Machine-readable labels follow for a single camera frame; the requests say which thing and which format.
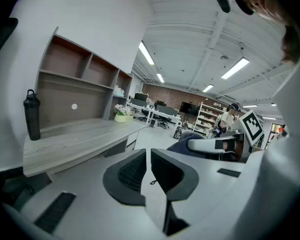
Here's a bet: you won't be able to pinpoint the dark blue cloth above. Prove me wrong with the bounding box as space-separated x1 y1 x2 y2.
166 130 208 159

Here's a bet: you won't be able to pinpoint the white shelf rack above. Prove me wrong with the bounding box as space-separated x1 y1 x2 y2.
191 101 241 135

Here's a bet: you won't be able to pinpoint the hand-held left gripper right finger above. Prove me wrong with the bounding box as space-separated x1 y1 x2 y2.
150 148 245 236

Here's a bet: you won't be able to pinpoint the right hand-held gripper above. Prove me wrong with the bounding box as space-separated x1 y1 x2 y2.
188 109 266 163

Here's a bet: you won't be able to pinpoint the black swivel chair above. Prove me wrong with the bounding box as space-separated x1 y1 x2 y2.
156 117 173 130
138 108 151 122

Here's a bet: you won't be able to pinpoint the black and white floor device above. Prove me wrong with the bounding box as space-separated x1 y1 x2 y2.
172 125 184 140

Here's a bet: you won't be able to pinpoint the black head strap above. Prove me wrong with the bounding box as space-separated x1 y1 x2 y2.
229 0 256 16

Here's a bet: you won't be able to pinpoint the white tissue pack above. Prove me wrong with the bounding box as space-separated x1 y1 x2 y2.
114 85 126 98

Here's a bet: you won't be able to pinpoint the person's face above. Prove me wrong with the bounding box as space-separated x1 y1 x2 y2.
248 0 297 29

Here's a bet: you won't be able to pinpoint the grey wooden shelf unit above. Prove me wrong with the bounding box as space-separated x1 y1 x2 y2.
34 26 134 135

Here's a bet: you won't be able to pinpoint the dark shaker water bottle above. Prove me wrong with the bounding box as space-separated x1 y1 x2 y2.
23 88 42 141

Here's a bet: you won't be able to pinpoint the black television screen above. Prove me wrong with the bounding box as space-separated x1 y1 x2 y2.
179 101 201 117

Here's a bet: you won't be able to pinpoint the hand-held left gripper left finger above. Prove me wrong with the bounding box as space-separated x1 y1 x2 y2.
21 148 165 239

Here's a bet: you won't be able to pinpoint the potted pink flowers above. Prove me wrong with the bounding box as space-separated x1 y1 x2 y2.
113 103 131 124

